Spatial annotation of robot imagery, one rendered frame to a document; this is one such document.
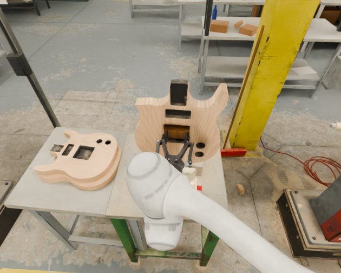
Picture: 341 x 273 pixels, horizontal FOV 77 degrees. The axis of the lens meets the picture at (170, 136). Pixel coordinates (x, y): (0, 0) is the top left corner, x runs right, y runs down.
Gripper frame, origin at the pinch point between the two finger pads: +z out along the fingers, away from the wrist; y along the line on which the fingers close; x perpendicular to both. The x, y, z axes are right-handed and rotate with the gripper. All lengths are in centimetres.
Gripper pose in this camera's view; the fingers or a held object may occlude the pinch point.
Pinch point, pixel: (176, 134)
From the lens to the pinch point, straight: 83.7
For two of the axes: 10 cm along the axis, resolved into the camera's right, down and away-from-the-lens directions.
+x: 0.0, -7.0, -7.1
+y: 9.9, 0.8, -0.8
